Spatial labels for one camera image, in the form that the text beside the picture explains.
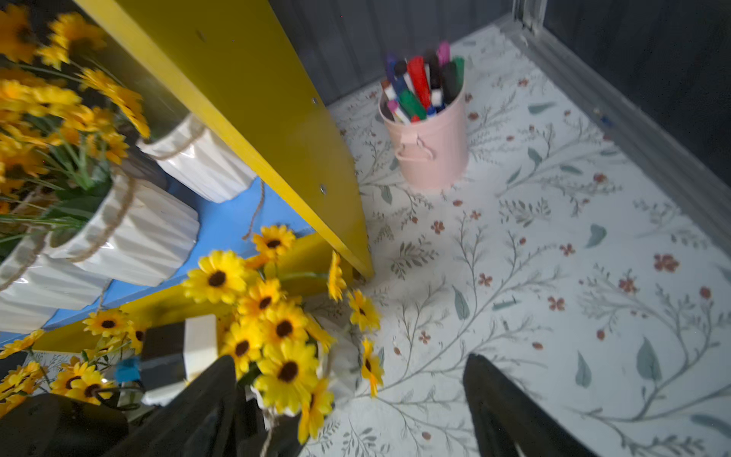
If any yellow wooden shelf unit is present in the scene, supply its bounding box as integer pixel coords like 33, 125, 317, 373
1, 1, 374, 352

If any pink pen cup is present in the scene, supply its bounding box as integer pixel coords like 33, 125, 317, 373
378, 41, 470, 192

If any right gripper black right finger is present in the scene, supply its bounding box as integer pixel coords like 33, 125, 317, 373
463, 353, 594, 456

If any shelf pot four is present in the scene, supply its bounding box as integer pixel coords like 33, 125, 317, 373
1, 310, 150, 416
78, 68, 257, 203

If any shelf pot three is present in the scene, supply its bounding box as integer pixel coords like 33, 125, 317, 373
1, 2, 199, 287
182, 226, 385, 445

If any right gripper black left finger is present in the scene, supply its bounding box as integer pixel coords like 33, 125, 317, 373
107, 356, 236, 457

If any lower shelf pot two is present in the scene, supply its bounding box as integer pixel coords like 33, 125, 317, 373
1, 233, 112, 334

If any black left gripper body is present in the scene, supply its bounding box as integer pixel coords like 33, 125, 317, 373
1, 394, 129, 456

